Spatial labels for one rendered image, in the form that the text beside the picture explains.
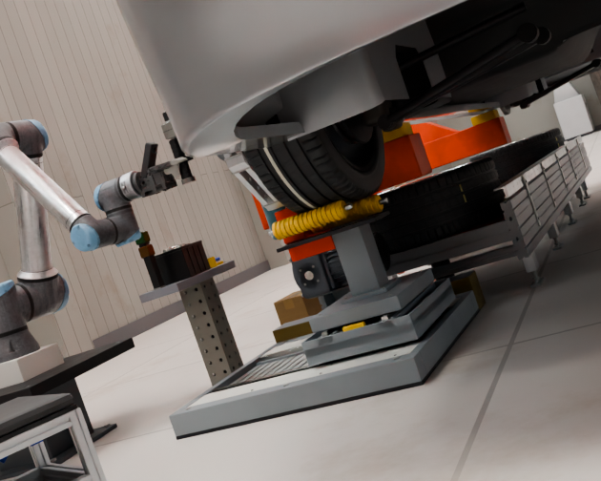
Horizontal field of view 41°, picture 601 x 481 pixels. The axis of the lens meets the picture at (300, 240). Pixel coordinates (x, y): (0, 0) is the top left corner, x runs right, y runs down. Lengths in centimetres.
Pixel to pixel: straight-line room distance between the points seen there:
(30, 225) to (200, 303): 68
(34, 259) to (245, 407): 110
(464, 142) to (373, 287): 245
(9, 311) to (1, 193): 298
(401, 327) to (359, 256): 31
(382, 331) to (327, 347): 18
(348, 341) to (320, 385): 18
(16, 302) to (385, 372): 146
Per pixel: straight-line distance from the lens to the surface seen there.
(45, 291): 318
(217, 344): 307
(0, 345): 310
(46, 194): 279
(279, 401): 240
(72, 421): 187
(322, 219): 247
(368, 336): 240
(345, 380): 230
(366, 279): 256
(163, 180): 264
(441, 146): 493
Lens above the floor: 55
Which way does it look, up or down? 2 degrees down
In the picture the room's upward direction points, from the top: 19 degrees counter-clockwise
